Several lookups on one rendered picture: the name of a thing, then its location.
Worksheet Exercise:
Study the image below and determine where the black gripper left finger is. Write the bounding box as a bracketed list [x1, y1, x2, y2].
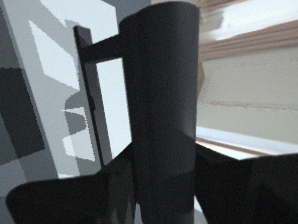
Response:
[6, 142, 138, 224]

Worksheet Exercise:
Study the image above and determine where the dark grey flat mat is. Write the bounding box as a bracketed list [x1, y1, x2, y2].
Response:
[0, 0, 151, 224]

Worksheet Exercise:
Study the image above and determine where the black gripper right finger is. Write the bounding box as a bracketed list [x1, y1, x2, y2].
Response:
[194, 143, 298, 224]

